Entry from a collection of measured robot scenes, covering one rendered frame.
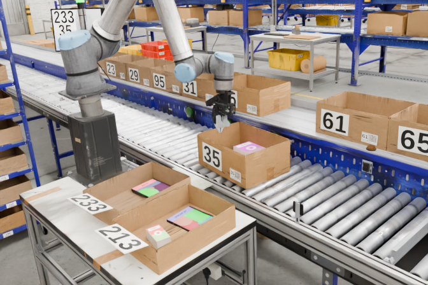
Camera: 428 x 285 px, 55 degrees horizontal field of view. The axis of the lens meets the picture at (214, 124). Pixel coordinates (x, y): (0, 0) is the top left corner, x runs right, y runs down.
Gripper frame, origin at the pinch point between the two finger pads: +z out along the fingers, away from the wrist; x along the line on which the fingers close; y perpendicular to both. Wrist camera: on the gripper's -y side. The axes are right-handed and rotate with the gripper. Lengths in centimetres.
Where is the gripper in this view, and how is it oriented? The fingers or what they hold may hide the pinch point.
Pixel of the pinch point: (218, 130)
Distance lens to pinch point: 198.2
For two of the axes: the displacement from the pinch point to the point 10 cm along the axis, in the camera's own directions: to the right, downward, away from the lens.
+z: -0.3, 9.7, 2.6
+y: 6.6, 2.1, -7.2
